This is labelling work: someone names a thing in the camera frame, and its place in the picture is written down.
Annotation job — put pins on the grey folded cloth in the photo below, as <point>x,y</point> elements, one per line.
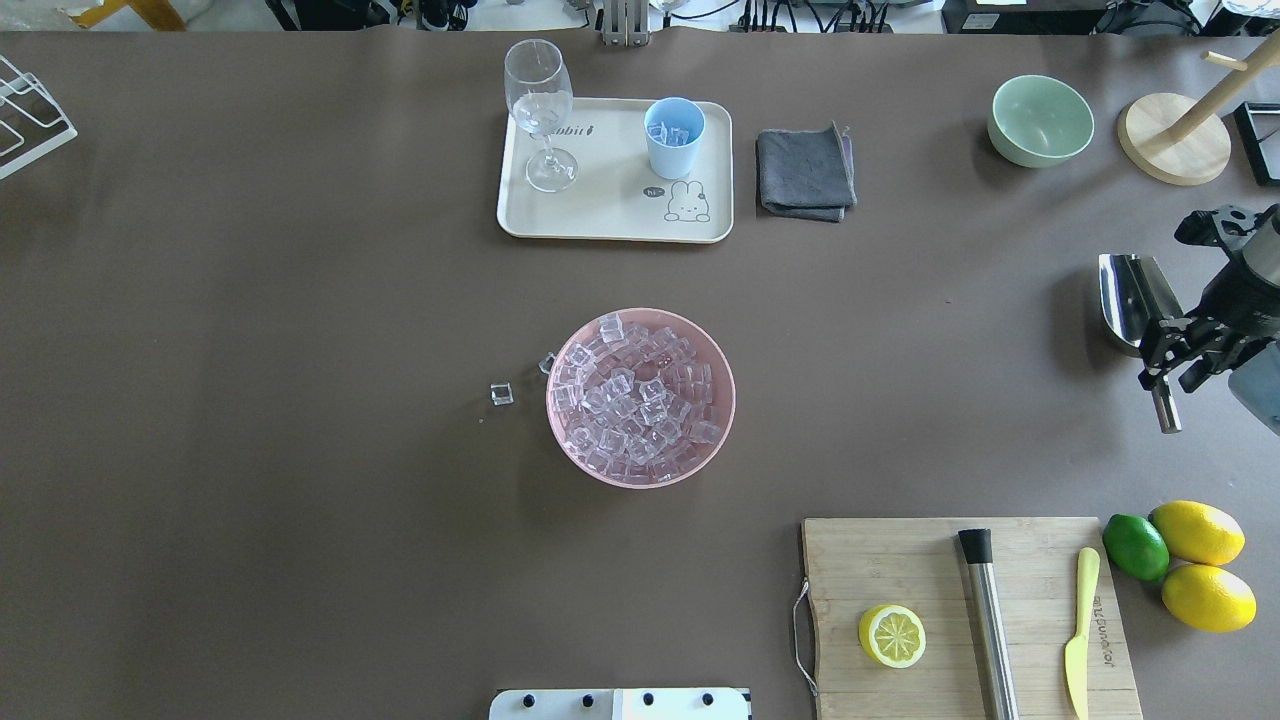
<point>806,174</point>

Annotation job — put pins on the wooden cup tree stand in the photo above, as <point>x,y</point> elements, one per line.
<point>1181,140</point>

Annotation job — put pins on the half lemon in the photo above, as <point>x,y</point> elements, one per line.
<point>893,635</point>

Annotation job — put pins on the steel muddler black tip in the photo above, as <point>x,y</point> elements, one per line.
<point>975,543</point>

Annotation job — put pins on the spilled ice cube far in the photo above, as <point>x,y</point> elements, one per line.
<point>501,394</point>

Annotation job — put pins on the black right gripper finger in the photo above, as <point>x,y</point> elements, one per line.
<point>1245,236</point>
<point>1205,343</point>

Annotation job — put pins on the yellow lemon upper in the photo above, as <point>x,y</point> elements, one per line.
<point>1198,532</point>

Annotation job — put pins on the light blue cup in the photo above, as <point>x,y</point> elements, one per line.
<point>674,163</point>

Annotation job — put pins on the black tray with glasses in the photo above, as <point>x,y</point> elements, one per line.
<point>1258,127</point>

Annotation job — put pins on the yellow lemon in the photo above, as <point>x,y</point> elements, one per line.
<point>1198,532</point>
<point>1209,598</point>

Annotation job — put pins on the cream rabbit serving tray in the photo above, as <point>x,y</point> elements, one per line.
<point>617,196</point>

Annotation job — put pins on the yellow lemon lower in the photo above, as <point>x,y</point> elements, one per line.
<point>1209,598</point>

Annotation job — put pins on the bamboo cutting board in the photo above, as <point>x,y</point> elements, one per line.
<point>856,564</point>

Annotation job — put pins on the green lime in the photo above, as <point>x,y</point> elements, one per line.
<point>1134,545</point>

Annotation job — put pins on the white wire cup rack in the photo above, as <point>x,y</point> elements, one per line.
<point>32,121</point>

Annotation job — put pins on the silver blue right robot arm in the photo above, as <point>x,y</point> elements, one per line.
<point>1256,383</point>

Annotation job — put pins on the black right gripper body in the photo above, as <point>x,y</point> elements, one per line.
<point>1240,300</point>

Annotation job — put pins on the pink bowl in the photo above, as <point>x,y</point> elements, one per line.
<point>641,398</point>

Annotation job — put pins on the silver metal ice scoop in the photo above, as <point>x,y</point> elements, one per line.
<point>1133,290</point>

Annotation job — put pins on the clear plastic ice cubes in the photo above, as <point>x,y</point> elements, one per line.
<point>635,400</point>

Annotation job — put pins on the light green bowl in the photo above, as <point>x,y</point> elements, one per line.
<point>1039,121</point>

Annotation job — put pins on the clear wine glass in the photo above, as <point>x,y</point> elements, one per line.
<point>539,98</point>

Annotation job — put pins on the yellow plastic knife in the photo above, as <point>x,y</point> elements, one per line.
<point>1076,650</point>

